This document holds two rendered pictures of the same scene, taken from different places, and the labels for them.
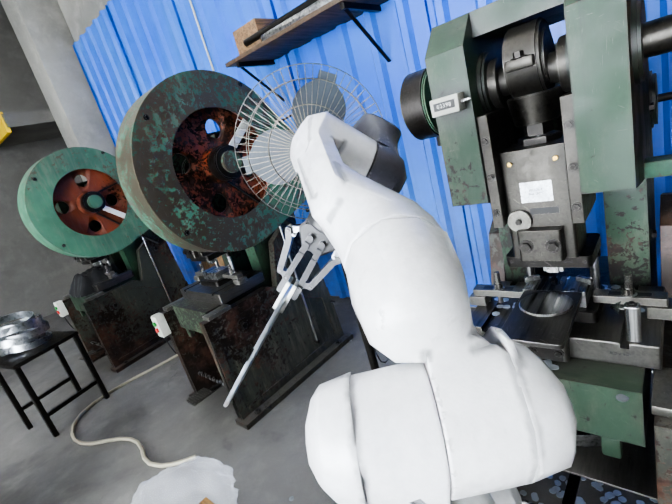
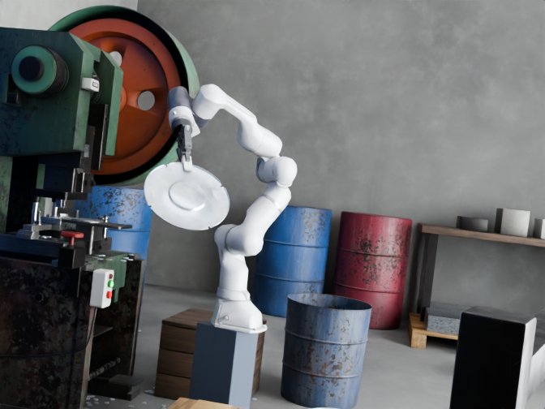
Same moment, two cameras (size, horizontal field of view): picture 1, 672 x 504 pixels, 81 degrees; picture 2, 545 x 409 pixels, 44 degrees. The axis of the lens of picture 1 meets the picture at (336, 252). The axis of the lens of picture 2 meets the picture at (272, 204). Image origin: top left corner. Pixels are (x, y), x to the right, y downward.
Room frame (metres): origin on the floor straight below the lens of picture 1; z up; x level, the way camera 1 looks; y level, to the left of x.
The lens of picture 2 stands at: (1.79, 2.20, 1.00)
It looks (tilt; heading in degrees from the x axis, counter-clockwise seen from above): 1 degrees down; 236
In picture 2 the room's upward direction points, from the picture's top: 7 degrees clockwise
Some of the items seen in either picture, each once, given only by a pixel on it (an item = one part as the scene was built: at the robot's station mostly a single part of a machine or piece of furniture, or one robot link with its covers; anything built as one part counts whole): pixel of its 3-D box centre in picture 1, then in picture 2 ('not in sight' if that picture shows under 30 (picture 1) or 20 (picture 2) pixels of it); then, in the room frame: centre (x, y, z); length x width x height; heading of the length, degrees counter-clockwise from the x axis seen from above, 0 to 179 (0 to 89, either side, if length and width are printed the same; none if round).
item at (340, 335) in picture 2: not in sight; (323, 349); (-0.32, -0.32, 0.24); 0.42 x 0.42 x 0.48
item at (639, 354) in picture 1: (560, 315); (55, 242); (0.97, -0.56, 0.68); 0.45 x 0.30 x 0.06; 46
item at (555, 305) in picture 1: (544, 335); (96, 237); (0.85, -0.44, 0.72); 0.25 x 0.14 x 0.14; 136
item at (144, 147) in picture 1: (258, 233); not in sight; (2.43, 0.44, 0.87); 1.53 x 0.99 x 1.74; 134
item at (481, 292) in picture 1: (495, 287); (36, 224); (1.09, -0.44, 0.76); 0.17 x 0.06 x 0.10; 46
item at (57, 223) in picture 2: (557, 290); (58, 222); (0.97, -0.56, 0.76); 0.15 x 0.09 x 0.05; 46
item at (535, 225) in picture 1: (541, 197); (74, 156); (0.94, -0.53, 1.04); 0.17 x 0.15 x 0.30; 136
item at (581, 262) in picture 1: (553, 254); (59, 197); (0.98, -0.57, 0.86); 0.20 x 0.16 x 0.05; 46
